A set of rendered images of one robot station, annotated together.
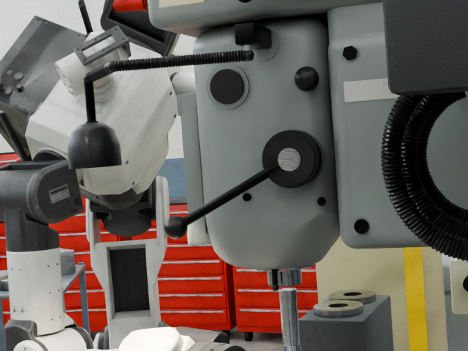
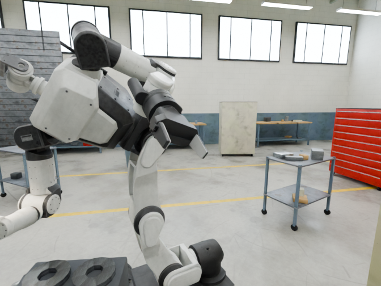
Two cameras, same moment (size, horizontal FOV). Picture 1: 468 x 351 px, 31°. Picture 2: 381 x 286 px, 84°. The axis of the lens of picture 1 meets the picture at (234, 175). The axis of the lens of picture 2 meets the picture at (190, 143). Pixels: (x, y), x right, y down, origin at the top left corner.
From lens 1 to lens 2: 1.76 m
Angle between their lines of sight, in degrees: 62
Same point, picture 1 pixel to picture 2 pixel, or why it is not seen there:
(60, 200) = (27, 141)
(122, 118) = (39, 104)
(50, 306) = (32, 184)
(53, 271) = (33, 170)
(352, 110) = not seen: outside the picture
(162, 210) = (143, 154)
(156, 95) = (53, 92)
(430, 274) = not seen: outside the picture
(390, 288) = not seen: outside the picture
